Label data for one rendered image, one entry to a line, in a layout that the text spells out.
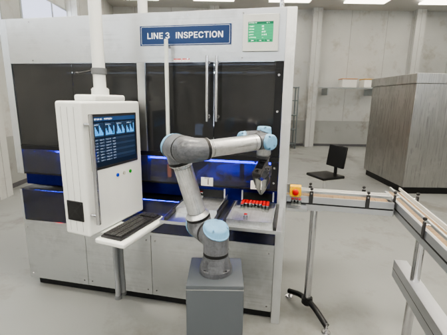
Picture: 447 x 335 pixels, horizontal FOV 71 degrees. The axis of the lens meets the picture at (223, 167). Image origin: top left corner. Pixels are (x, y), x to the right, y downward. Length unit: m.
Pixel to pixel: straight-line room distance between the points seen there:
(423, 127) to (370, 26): 6.78
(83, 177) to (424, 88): 5.47
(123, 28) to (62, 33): 0.46
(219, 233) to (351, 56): 11.06
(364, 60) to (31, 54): 10.86
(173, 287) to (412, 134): 4.83
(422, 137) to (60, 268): 5.57
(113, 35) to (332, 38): 10.16
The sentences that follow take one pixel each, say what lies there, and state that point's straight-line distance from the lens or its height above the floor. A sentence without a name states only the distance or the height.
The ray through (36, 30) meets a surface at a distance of 2.70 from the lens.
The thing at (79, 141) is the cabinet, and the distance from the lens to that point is 1.81.
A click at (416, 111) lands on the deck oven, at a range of 6.17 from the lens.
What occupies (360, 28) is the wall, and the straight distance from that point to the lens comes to 12.35.
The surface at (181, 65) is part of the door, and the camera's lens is 2.14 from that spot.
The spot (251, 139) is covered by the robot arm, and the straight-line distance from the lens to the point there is 1.41.
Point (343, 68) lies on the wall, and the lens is 12.01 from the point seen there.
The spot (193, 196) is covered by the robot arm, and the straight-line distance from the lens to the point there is 1.44.
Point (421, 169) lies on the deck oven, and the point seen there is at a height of 0.44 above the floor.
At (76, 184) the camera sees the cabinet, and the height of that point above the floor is 1.10.
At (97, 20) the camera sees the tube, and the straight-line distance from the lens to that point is 2.04.
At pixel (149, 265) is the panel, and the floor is 0.33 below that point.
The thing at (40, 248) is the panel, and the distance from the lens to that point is 3.03.
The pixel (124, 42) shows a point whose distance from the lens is 2.31.
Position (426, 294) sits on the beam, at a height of 0.55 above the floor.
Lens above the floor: 1.57
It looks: 12 degrees down
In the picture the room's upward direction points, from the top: 1 degrees clockwise
